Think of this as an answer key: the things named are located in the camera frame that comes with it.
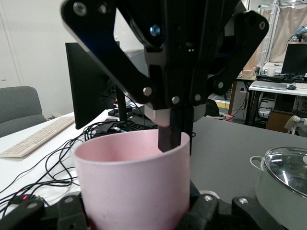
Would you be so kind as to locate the white metal frame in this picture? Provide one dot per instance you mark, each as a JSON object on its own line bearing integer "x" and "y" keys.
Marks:
{"x": 277, "y": 24}

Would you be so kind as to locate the dark computer mouse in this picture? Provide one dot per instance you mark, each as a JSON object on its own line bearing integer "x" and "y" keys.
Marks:
{"x": 291, "y": 87}

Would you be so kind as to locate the beige curtain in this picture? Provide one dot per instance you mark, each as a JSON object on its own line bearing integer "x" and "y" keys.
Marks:
{"x": 290, "y": 21}

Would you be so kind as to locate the pink plastic cup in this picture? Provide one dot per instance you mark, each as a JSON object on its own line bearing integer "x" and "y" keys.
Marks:
{"x": 132, "y": 187}

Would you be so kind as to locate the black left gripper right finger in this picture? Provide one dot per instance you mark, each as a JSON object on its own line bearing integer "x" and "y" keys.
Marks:
{"x": 206, "y": 213}

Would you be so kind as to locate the grey office chair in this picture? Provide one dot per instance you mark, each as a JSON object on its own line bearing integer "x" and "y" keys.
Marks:
{"x": 19, "y": 107}

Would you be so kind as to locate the brown cardboard box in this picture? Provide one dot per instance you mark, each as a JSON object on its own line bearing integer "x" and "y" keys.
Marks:
{"x": 279, "y": 119}

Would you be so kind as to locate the wooden block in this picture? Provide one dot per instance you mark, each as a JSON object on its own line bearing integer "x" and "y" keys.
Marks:
{"x": 248, "y": 73}

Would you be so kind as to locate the white office desk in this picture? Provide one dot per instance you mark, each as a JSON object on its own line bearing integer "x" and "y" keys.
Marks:
{"x": 14, "y": 167}
{"x": 299, "y": 92}

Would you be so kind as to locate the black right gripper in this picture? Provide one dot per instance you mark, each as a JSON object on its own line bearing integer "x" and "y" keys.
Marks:
{"x": 187, "y": 28}

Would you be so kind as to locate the black computer monitor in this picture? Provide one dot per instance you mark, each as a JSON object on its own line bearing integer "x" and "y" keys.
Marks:
{"x": 295, "y": 58}
{"x": 86, "y": 83}

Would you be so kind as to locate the glass pot lid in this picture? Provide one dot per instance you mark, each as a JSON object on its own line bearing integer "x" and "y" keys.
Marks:
{"x": 287, "y": 167}

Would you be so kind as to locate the white chair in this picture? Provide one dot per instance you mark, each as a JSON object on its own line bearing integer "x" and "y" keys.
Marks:
{"x": 291, "y": 122}

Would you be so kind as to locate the black usb hub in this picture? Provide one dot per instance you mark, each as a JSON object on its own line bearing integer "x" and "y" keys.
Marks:
{"x": 103, "y": 128}

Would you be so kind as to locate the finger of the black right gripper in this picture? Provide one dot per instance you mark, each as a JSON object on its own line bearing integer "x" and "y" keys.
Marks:
{"x": 103, "y": 55}

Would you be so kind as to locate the silver keyboard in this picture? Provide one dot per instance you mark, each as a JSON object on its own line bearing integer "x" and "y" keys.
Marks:
{"x": 268, "y": 85}

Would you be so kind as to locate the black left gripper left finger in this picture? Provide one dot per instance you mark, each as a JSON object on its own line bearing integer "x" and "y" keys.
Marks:
{"x": 69, "y": 215}

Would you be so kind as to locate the black device with red LED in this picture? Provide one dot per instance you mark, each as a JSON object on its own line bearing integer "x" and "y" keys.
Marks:
{"x": 24, "y": 200}

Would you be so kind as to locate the pale green cooking pot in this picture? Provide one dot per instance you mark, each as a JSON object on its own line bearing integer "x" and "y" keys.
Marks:
{"x": 271, "y": 191}

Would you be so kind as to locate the white computer keyboard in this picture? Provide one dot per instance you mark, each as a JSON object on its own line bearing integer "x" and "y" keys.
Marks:
{"x": 36, "y": 136}

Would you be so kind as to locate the white mug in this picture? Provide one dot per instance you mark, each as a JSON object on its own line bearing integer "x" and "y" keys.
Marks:
{"x": 271, "y": 72}

